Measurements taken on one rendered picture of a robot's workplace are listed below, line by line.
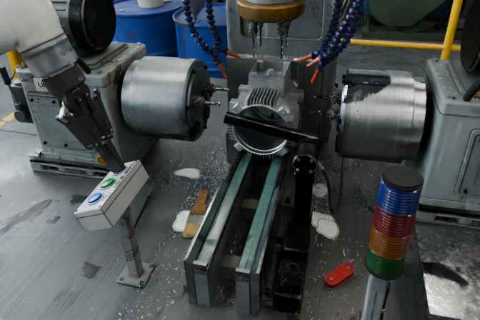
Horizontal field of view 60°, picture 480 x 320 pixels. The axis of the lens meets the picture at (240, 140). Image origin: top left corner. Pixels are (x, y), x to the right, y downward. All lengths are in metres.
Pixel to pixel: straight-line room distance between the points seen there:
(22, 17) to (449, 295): 0.93
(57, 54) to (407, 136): 0.81
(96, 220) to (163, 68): 0.52
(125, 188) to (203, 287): 0.27
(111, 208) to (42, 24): 0.36
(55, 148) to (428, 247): 1.10
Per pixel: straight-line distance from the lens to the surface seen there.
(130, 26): 3.08
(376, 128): 1.10
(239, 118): 1.11
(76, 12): 1.26
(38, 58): 0.86
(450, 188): 1.20
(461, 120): 1.10
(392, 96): 1.11
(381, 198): 0.67
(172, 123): 1.19
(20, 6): 0.85
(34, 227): 1.31
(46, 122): 1.39
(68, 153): 1.43
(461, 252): 1.02
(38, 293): 1.13
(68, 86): 0.87
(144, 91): 1.21
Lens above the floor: 1.59
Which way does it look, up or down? 31 degrees down
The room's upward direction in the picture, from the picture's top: 2 degrees counter-clockwise
